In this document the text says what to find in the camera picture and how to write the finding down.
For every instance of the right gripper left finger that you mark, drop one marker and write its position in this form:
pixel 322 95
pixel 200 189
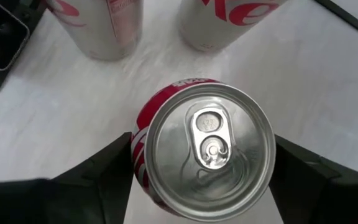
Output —
pixel 73 199

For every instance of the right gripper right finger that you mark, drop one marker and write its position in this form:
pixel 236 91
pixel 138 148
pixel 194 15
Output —
pixel 322 199

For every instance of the red cola can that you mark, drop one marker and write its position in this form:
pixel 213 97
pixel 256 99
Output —
pixel 210 149

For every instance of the white table mat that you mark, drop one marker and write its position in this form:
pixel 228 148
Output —
pixel 57 109

